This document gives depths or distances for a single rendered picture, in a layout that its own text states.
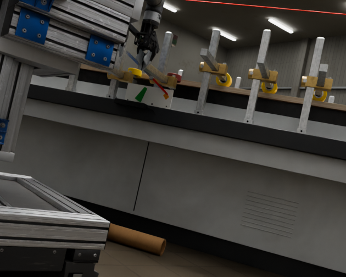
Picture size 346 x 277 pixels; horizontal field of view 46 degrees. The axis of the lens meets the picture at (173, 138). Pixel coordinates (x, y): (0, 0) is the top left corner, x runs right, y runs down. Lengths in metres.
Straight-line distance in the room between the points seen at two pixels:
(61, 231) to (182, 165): 1.13
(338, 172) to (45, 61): 1.32
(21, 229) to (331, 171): 1.34
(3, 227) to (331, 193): 1.54
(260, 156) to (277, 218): 0.37
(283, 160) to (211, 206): 0.50
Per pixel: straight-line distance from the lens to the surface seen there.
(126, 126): 2.18
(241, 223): 2.20
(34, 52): 1.44
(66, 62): 1.47
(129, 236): 2.02
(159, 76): 2.00
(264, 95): 2.20
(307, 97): 1.99
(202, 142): 2.03
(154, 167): 2.31
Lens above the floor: 0.48
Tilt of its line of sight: 2 degrees up
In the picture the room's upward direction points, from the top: 12 degrees clockwise
